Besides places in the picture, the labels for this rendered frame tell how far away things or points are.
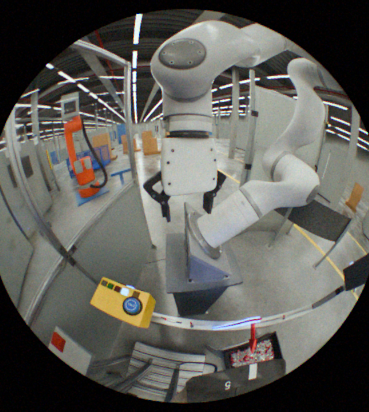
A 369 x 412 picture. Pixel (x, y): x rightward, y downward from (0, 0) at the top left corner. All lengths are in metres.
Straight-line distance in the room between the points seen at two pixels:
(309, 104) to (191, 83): 0.36
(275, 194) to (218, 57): 0.33
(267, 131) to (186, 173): 1.46
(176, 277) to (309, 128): 0.66
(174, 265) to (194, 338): 1.01
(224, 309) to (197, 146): 1.43
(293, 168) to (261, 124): 1.21
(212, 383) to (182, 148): 0.37
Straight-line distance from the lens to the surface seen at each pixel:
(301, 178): 0.38
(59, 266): 0.73
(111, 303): 0.39
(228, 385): 0.27
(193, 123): 0.20
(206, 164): 0.22
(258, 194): 0.38
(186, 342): 1.42
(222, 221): 0.38
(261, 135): 1.58
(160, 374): 1.44
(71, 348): 0.76
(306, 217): 1.78
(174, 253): 0.59
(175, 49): 0.16
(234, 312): 1.51
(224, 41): 0.18
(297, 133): 0.44
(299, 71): 0.54
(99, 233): 0.87
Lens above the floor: 1.41
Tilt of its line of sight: 35 degrees down
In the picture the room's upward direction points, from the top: straight up
